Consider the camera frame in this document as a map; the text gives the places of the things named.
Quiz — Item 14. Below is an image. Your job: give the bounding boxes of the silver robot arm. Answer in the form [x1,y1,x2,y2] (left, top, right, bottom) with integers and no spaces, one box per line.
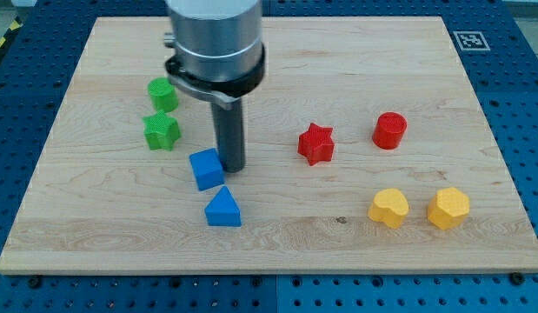
[164,0,265,110]

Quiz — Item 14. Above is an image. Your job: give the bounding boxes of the blue cube block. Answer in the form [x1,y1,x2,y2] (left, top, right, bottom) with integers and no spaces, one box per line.
[189,148,225,191]

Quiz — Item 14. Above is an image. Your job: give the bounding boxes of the blue triangle block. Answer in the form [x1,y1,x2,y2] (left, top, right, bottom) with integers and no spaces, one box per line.
[204,186,242,227]

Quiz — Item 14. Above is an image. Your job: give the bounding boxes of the red star block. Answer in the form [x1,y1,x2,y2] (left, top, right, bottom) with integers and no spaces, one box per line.
[297,123,335,166]

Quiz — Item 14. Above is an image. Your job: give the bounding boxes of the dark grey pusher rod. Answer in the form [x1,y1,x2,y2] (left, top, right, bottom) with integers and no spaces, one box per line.
[211,98,246,173]

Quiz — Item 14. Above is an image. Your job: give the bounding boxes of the wooden board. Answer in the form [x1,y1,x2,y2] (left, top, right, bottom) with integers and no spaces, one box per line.
[0,17,538,276]

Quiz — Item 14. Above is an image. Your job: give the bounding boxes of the green star block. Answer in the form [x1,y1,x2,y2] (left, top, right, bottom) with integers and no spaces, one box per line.
[142,110,181,151]

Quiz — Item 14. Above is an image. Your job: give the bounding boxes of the green cylinder block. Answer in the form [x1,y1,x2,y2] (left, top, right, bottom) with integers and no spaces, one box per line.
[147,77,179,112]

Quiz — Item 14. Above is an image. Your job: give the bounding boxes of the red cylinder block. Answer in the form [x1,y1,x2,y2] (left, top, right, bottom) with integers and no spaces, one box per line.
[372,111,408,150]

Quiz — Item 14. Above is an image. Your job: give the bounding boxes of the yellow heart block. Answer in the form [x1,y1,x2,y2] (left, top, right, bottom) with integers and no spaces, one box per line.
[368,188,409,229]

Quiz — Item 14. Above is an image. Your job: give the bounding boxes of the yellow hexagon block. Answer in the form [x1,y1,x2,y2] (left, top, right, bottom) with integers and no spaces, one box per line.
[427,187,470,230]

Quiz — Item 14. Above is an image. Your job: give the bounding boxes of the white fiducial marker tag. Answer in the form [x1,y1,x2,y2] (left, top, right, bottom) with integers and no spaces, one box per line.
[453,30,490,51]

